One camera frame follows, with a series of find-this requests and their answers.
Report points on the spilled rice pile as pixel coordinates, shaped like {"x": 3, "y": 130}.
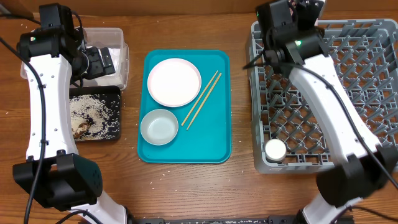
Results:
{"x": 93, "y": 115}

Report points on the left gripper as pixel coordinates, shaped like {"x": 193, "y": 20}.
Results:
{"x": 99, "y": 69}

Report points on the brown food scrap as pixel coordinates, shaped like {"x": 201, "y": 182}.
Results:
{"x": 80, "y": 130}

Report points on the cream plastic cup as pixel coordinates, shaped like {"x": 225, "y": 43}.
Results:
{"x": 275, "y": 150}

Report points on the wooden chopstick left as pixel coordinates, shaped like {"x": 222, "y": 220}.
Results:
{"x": 199, "y": 98}

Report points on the wooden chopstick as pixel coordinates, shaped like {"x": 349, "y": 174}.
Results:
{"x": 199, "y": 98}
{"x": 204, "y": 101}

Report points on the teal plastic tray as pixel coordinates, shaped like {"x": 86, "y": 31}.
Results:
{"x": 206, "y": 136}

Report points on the wooden chopstick right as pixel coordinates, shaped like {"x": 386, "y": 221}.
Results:
{"x": 204, "y": 101}

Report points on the large white plate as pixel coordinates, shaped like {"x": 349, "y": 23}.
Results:
{"x": 174, "y": 82}

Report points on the small grey bowl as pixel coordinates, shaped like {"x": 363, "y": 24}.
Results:
{"x": 159, "y": 127}

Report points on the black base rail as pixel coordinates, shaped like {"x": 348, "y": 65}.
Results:
{"x": 284, "y": 219}

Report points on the grey dishwasher rack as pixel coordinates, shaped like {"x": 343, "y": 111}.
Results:
{"x": 365, "y": 57}

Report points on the clear plastic waste bin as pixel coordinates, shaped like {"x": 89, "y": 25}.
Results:
{"x": 118, "y": 40}

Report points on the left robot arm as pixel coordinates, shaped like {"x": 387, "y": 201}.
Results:
{"x": 56, "y": 60}

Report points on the black waste tray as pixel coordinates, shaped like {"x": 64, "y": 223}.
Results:
{"x": 115, "y": 93}

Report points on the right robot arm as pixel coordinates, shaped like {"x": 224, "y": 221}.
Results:
{"x": 294, "y": 47}

